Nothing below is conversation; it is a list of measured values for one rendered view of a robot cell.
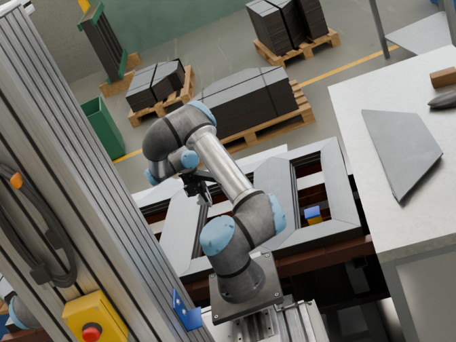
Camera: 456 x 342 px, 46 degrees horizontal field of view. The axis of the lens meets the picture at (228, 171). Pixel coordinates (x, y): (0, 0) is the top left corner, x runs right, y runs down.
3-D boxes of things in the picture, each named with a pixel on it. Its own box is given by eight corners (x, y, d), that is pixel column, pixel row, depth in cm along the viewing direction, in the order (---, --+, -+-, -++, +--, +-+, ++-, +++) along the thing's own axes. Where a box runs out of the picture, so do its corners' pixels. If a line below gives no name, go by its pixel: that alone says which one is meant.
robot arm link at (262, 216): (252, 257, 162) (163, 130, 184) (292, 231, 165) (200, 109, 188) (251, 243, 151) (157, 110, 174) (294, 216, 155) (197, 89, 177)
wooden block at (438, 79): (433, 89, 220) (431, 78, 218) (431, 83, 226) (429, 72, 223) (459, 81, 217) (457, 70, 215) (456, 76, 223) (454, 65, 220)
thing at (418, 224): (330, 93, 267) (327, 87, 265) (452, 51, 253) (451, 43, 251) (379, 263, 154) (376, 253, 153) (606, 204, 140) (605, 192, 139)
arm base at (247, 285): (269, 292, 158) (257, 267, 153) (222, 309, 159) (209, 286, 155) (262, 261, 171) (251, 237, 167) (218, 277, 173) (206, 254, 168)
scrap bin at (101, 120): (87, 154, 642) (63, 112, 617) (123, 137, 645) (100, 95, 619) (87, 174, 588) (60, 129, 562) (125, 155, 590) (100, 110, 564)
